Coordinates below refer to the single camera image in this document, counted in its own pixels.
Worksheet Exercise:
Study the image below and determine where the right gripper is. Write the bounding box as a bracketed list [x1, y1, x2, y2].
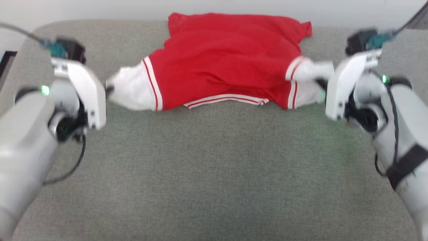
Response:
[316, 78, 382, 135]

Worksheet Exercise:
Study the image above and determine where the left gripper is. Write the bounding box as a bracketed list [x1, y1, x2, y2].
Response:
[48, 85, 116, 143]

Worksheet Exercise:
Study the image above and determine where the red white sports shirt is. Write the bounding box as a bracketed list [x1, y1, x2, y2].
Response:
[106, 12, 335, 111]

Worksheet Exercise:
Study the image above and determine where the left camera cable teal plug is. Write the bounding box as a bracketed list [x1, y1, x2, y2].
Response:
[0, 21, 67, 58]

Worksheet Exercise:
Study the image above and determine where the camera cable teal plug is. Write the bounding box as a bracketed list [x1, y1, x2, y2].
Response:
[367, 19, 417, 50]
[0, 21, 67, 58]

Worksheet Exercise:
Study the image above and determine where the right camera cable teal plug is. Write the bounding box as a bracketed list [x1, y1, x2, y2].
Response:
[367, 19, 417, 50]

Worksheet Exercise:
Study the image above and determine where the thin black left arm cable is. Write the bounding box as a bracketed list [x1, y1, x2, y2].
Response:
[43, 133, 87, 185]

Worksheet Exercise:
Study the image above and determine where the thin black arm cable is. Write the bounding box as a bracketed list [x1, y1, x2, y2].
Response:
[43, 133, 87, 185]
[374, 78, 402, 178]

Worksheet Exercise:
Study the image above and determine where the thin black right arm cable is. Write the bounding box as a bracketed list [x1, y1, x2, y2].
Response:
[374, 78, 402, 178]

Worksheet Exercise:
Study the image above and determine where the black frame object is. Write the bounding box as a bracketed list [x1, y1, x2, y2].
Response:
[0, 50, 18, 89]

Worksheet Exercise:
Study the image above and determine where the black right arm strap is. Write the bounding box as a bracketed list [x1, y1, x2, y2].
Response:
[386, 143, 428, 191]

